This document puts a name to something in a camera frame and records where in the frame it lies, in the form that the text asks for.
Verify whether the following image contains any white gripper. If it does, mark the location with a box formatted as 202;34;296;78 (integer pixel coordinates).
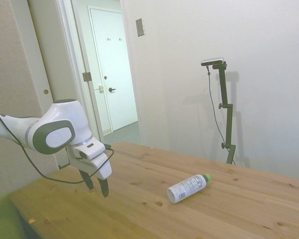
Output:
66;145;113;198

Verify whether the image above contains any clear green-capped water bottle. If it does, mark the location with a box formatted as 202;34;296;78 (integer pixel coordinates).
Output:
166;173;212;204

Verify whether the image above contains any white hallway door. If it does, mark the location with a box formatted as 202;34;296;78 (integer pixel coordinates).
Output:
89;7;138;132

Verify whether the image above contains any beige open door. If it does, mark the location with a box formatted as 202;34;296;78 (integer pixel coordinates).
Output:
27;0;77;171

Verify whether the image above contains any black jointed camera stand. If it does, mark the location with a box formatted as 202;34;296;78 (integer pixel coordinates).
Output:
212;62;237;165

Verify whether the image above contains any grey metal wall plate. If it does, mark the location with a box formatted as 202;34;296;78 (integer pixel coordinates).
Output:
136;17;146;37

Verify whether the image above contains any grey stereo camera bar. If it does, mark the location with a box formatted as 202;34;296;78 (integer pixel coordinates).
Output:
200;57;225;67

